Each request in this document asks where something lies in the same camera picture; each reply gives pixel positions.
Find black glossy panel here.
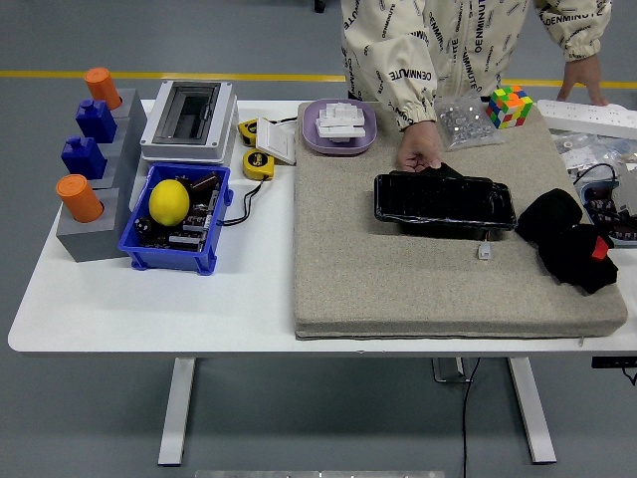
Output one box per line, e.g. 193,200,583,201
373,162,518,241

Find blue block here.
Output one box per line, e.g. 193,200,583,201
75,99,118,144
60,135,108,180

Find black floor cable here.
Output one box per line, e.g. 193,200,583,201
460,357,483,478

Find thin black wire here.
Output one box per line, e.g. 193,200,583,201
218,177,268,228

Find purple dish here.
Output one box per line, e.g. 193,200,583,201
301,98,378,156

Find person's right hand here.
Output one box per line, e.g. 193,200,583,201
395,120,443,173

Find white wall switch plate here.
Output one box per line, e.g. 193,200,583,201
256,119,299,166

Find orange cylinder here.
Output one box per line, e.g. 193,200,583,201
83,67,123,111
55,173,105,223

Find white power strip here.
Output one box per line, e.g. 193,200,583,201
536,99,637,140

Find yellow tape measure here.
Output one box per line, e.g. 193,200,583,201
237,118,270,148
241,147,276,181

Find white table leg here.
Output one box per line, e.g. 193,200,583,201
157,357,196,467
507,357,557,465

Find grey table bracket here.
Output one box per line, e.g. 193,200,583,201
431,357,474,384

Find grey metal part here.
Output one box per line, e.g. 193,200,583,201
610,161,637,219

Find black control box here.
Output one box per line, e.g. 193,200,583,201
590,356,637,370

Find white switch parts stack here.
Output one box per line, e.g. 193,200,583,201
315,99,369,143

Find person's left hand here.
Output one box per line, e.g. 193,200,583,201
555,53,609,107

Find grey-brown mat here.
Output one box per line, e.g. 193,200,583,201
293,101,628,342

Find clear bag of metal nuts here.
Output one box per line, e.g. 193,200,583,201
433,91,507,152

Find grey stepped block holder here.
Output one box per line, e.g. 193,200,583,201
55,88,149,264

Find colourful puzzle cube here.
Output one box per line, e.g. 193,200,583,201
485,85,534,130

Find dark circuit board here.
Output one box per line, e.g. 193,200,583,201
133,170,223,250

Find yellow lemon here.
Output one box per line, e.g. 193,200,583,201
148,178,191,228

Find grey electrical enclosure box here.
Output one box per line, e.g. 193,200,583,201
138,80,240,166

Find blue plastic bin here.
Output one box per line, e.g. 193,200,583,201
117,161,234,276

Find clear bags of small parts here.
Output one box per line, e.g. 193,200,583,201
549,127,637,176

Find person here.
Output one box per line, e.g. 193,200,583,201
340,0,612,133

